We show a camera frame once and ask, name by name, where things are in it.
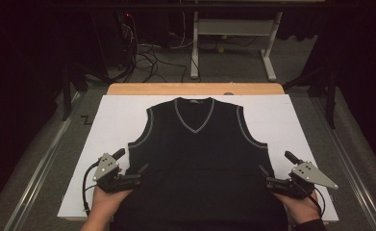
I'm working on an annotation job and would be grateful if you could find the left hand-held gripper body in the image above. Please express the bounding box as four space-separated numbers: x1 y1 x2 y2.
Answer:
91 152 142 193

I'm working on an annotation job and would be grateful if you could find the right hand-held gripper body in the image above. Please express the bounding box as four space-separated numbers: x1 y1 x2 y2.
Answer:
265 161 339 198

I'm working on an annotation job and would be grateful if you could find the black knitted vest grey trim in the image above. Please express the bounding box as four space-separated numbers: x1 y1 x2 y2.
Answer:
113 96 289 231

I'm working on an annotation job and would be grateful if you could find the person's left hand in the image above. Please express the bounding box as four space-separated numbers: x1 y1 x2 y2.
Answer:
87 186 133 222

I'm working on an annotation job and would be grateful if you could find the person's right hand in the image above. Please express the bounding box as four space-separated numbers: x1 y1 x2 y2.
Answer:
273 191 322 225

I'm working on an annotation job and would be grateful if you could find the white board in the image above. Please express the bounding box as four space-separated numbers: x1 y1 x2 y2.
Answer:
57 93 340 223

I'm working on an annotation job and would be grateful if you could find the black metal stand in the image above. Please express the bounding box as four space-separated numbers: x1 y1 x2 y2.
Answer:
283 60 338 130
61 61 113 122

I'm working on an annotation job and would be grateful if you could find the wooden table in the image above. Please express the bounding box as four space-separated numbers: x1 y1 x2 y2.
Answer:
106 82 286 96

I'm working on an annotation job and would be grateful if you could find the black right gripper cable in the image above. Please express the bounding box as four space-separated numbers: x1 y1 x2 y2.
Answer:
304 185 327 219

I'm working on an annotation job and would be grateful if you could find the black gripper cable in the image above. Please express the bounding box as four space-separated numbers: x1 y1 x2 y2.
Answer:
81 161 101 217
304 185 327 219

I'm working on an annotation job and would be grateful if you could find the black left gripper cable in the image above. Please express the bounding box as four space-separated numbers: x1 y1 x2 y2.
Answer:
81 161 101 217

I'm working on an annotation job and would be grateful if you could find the metal floor rail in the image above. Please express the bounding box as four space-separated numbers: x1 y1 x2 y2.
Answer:
2 91 82 231
310 95 376 231

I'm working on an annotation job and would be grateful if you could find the tangle of floor cables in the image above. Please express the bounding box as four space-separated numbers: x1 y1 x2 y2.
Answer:
119 12 190 84

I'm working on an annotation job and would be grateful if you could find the white metal desk frame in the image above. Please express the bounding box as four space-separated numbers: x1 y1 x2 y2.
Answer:
189 11 284 83

